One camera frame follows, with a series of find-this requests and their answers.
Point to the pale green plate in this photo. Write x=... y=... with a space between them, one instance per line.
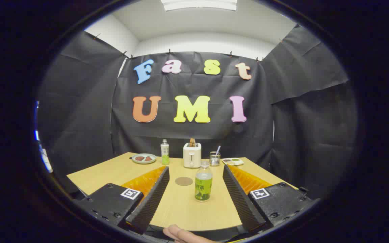
x=144 y=162

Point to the round brown coaster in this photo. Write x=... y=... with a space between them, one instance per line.
x=184 y=181

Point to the white toaster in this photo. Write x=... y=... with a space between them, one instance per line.
x=192 y=157

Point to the metal mesh holder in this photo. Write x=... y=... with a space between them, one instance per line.
x=214 y=160

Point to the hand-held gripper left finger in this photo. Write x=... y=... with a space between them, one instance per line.
x=154 y=199

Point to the green label juice bottle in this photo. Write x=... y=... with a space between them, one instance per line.
x=203 y=187

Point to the pale straw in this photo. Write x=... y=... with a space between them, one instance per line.
x=218 y=149

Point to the brown toast slice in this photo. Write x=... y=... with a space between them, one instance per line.
x=192 y=141

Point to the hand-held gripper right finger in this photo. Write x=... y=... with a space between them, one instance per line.
x=240 y=199

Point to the slim white green bottle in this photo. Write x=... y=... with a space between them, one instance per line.
x=165 y=155

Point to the black backdrop cloth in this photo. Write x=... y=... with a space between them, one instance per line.
x=187 y=133

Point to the small white food tray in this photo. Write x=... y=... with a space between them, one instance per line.
x=237 y=163

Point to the wooden table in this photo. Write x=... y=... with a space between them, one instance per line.
x=187 y=209

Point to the ceiling light panel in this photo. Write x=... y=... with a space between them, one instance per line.
x=198 y=4

